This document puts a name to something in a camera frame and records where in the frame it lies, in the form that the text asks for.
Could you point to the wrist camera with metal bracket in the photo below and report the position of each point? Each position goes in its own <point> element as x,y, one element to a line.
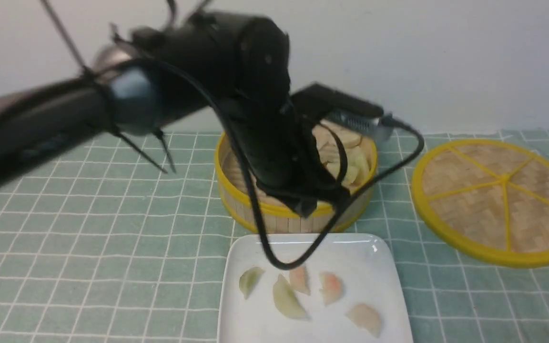
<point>320,102</point>

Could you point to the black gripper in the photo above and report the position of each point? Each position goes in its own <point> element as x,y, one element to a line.
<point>280,148</point>

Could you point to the pale green dumpling on plate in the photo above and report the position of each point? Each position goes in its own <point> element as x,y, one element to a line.
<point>286,301</point>

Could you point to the pink folded dumpling on plate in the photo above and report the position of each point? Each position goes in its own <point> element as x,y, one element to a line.
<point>332,288</point>

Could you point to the bamboo steamer basket yellow rims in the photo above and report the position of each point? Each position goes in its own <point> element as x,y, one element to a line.
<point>278,218</point>

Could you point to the pale pink dumpling on plate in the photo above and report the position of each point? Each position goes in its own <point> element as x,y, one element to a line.
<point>367,318</point>

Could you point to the small pink dumpling on plate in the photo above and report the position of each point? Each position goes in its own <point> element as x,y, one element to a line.
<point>299,280</point>

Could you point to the white square plate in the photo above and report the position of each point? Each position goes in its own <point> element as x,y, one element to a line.
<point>366,267</point>

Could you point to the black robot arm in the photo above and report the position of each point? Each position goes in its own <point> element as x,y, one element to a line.
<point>237,64</point>

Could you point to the woven bamboo steamer lid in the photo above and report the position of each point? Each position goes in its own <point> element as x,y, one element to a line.
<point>487,199</point>

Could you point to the green checkered tablecloth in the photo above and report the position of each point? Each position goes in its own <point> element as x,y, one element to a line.
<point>99,247</point>

